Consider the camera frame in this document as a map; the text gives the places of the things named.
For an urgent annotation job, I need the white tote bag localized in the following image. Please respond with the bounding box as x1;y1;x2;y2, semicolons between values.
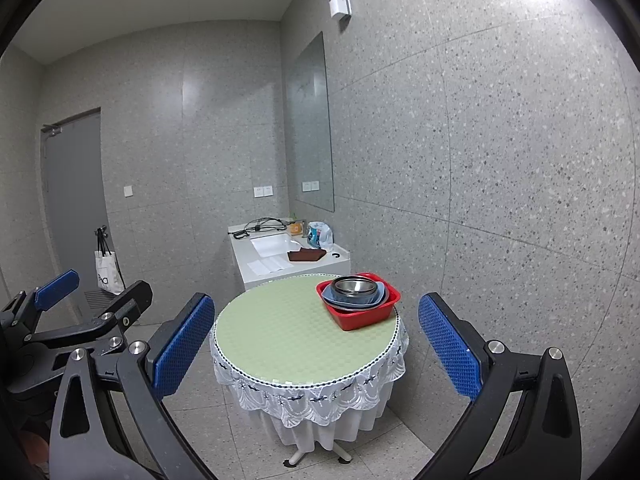
94;250;126;295

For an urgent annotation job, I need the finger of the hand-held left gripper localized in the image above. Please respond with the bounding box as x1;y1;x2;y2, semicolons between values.
30;280;153;347
10;269;81;334

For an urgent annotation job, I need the black cable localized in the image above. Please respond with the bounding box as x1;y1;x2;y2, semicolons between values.
232;217;288;239

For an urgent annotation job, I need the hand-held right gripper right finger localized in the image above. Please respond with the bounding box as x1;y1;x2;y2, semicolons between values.
417;292;583;480

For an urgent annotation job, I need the medium steel bowl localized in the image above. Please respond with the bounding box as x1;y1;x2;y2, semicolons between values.
332;275;379;296

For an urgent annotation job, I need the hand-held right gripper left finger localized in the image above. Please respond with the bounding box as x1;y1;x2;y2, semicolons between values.
49;292;217;480

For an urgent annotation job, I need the door vent grille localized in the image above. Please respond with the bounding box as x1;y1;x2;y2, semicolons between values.
84;289;118;312

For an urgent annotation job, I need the white sink basin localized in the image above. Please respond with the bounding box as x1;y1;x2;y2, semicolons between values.
250;232;303;258

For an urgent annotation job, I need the large steel bowl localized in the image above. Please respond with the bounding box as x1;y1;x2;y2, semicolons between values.
325;280;382;309

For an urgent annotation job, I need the brown cloth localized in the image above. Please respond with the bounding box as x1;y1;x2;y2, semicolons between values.
287;247;327;263

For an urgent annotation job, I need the red plastic basin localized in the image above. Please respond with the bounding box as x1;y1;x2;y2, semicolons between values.
316;272;402;332

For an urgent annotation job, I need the white table base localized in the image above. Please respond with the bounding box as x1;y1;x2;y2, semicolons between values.
282;442;353;467

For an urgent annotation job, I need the grey door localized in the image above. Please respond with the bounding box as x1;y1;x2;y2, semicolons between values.
40;107;126;328

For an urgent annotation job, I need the wall mirror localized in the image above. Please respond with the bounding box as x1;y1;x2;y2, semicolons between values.
285;31;335;213

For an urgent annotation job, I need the white sink counter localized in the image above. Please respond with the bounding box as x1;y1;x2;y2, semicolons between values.
228;217;352;292

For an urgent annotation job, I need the blue white plastic bag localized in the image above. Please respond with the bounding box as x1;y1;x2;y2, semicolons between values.
307;221;333;250

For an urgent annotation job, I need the white paper towel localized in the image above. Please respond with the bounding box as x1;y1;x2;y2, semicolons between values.
252;256;291;275

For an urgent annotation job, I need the round table with lace cloth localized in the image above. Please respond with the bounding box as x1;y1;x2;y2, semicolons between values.
209;273;410;453

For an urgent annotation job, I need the blue plastic plate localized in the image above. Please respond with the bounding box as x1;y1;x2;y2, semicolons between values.
321;280;391;312

